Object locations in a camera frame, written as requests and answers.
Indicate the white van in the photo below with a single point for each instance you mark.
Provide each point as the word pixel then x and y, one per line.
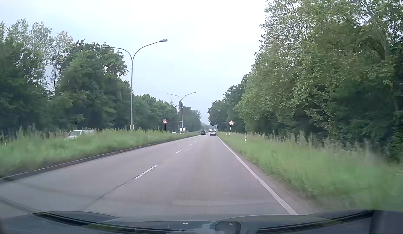
pixel 212 131

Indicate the round red-rimmed road sign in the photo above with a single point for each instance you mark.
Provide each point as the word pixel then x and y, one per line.
pixel 231 123
pixel 164 121

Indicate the grey asphalt road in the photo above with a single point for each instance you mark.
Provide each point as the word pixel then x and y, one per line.
pixel 195 182

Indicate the road markings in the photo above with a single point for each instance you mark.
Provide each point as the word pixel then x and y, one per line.
pixel 263 183

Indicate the car's own bonnet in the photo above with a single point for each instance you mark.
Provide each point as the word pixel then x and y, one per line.
pixel 195 226

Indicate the silver car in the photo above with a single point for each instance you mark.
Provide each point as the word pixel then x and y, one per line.
pixel 79 133

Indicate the row of trees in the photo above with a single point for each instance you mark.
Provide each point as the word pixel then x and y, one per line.
pixel 74 91
pixel 318 71

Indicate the grass verge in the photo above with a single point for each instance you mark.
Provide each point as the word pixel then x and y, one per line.
pixel 318 165

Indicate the grass median strip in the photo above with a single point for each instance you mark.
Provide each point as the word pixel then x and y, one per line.
pixel 58 149

